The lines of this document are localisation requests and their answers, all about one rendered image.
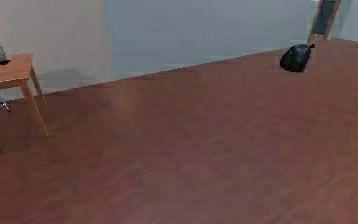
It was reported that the black garbage bag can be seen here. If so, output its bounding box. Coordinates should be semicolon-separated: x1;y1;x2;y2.
279;43;316;74

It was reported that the brown wooden table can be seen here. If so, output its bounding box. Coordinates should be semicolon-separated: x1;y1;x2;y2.
0;52;50;138

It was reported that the wooden framed leaning mirror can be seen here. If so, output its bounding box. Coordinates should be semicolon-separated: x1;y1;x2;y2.
306;0;343;45

